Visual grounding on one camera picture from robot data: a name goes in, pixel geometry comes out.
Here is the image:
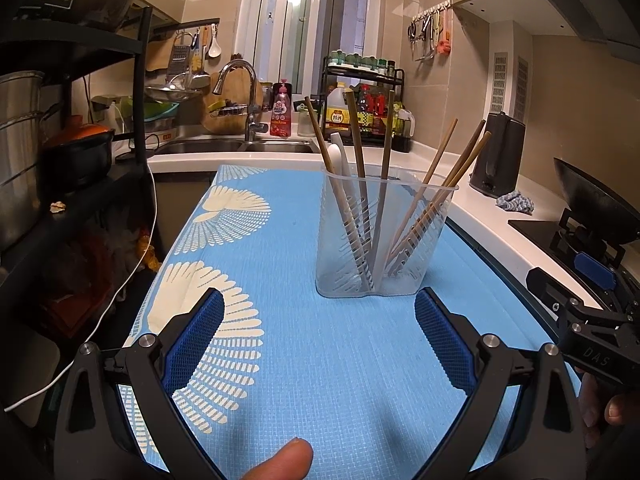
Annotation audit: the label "metal strainer bowl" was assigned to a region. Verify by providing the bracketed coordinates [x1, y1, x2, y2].
[145, 72, 211, 103]

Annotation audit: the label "black pot with orange lid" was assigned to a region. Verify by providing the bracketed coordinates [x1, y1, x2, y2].
[40, 115, 117, 193]

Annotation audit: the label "pink detergent bottle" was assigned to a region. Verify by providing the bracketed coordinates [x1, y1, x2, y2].
[270, 78, 293, 138]

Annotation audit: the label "black metal shelf rack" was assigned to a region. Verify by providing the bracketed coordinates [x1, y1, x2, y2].
[0, 5, 221, 361]

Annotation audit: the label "person's right hand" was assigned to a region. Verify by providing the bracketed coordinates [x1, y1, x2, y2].
[575, 367, 640, 456]

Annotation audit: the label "grey range hood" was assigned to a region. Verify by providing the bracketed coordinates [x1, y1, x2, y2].
[505, 0, 640, 66]

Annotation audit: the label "row of green-lid spice jars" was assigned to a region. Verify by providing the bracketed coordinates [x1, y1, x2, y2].
[327, 50, 396, 75]

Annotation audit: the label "wooden cutting board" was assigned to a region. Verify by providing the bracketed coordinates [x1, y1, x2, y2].
[202, 67, 263, 135]

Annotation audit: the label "hanging scissors and kitchen tools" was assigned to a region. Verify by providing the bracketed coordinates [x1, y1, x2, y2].
[406, 2, 453, 61]

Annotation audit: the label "oil bottle with yellow label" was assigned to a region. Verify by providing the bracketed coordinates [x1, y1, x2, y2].
[325, 82, 353, 133]

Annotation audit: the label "person's left hand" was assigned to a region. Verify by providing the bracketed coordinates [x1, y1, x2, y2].
[235, 437, 315, 480]

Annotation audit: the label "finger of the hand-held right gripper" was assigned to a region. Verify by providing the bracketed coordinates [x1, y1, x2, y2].
[574, 252, 618, 291]
[526, 267, 576, 318]

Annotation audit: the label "black wok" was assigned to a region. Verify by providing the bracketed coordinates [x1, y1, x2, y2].
[552, 157, 640, 246]

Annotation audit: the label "steel kitchen faucet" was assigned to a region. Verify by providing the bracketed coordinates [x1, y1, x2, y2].
[212, 59, 271, 143]

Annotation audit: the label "stacked stainless steel pots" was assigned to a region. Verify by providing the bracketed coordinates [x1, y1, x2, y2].
[0, 71, 46, 251]

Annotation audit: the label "white framed window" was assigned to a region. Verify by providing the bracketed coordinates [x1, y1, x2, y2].
[240, 0, 381, 96]

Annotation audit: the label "white wall vent grille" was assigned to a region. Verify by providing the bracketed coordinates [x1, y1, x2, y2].
[515, 57, 530, 123]
[492, 52, 510, 101]

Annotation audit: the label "grey-blue dish cloth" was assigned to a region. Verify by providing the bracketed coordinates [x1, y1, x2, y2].
[496, 191, 536, 214]

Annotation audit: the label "stainless steel sink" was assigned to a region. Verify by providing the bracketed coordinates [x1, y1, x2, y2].
[150, 137, 321, 157]

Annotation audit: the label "clear plastic utensil holder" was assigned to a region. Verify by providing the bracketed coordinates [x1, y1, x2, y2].
[315, 167, 460, 298]

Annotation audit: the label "white cable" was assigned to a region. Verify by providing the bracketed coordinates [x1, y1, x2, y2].
[4, 100, 161, 413]

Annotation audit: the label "blue patterned tablecloth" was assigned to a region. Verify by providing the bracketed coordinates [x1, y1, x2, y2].
[115, 162, 583, 480]

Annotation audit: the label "fork with grey handle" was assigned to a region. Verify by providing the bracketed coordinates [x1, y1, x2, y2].
[327, 131, 353, 228]

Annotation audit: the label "black gas stove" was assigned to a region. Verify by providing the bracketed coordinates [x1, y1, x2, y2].
[507, 207, 640, 306]

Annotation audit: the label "black electric kettle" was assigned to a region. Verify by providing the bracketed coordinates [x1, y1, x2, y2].
[469, 112, 527, 198]

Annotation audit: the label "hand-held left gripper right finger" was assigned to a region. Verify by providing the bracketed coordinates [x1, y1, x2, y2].
[414, 287, 587, 480]

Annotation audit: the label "cluster of sauce bottles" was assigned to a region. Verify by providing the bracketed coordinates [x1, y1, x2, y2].
[352, 82, 416, 138]

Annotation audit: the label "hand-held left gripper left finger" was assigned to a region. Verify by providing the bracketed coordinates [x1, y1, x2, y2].
[52, 287, 226, 480]

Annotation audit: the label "green plastic basin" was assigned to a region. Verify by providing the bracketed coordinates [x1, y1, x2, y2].
[117, 97, 178, 121]

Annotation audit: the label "black spice rack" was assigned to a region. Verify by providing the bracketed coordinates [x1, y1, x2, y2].
[321, 55, 406, 153]

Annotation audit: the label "metal grater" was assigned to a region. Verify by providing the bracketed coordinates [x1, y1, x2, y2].
[170, 32, 193, 78]

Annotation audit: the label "red plastic bag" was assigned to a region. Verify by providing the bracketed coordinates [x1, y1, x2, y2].
[45, 225, 161, 321]

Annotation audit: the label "small clear container green lid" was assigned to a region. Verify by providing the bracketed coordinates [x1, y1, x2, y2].
[297, 102, 318, 137]

